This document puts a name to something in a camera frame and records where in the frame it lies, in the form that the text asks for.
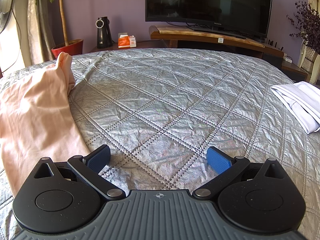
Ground black tabletop appliance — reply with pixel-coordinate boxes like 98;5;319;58
97;17;113;48

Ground green potted tree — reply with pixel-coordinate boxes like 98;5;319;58
23;0;88;47

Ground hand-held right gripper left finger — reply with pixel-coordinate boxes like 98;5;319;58
32;144;127;202

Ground white folded garment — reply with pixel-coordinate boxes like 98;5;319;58
270;81;320;133

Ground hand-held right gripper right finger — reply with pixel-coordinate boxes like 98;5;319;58
192;146;285;201

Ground orange tissue box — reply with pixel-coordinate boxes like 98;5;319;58
118;33;137;48

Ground black router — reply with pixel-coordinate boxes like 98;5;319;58
265;39;284;52

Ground dark low cabinet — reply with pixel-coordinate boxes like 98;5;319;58
89;40;175;54

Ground pink pants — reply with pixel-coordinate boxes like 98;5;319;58
0;52;92;198

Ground silver quilted bedspread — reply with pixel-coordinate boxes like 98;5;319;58
0;47;320;240

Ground black television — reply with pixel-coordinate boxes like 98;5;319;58
145;0;273;39

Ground pale woven vase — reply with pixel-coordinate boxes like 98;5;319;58
300;46;319;75

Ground dried purple flowers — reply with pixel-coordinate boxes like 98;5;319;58
286;1;320;50

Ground wooden television stand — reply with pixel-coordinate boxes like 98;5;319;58
149;25;285;60

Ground red plant pot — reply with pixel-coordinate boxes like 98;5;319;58
51;39;83;60

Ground beige curtain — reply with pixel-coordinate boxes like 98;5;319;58
26;0;55;64

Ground wooden side table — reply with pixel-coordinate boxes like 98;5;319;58
281;61;308;83

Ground black standing fan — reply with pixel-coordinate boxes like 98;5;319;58
0;0;15;34

